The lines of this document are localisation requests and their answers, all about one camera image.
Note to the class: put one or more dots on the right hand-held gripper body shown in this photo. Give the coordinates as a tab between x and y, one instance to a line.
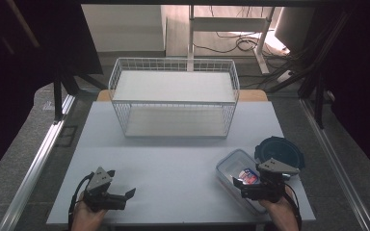
276	168

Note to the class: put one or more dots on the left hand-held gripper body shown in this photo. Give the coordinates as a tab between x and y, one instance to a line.
101	183

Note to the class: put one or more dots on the dark blue round lid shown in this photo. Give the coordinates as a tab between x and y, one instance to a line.
279	150

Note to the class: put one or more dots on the clear rectangular lidded container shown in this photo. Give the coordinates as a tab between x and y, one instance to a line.
234	165

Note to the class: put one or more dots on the person's left hand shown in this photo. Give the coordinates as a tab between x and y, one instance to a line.
85	219

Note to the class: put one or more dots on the person's right hand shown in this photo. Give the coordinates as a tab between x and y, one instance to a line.
284	215

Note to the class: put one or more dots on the wooden board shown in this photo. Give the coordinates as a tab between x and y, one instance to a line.
253	95

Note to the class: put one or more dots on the black metal stand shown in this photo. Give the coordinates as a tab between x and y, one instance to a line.
58	102
318	106

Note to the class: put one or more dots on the dark curtain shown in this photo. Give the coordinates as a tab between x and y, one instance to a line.
19	64
363	80

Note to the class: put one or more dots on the white cabinet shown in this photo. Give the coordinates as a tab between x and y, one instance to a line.
125	27

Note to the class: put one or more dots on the aluminium rail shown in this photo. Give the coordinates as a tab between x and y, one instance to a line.
32	174
337	166

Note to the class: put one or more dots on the white metal table frame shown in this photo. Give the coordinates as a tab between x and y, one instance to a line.
228	24

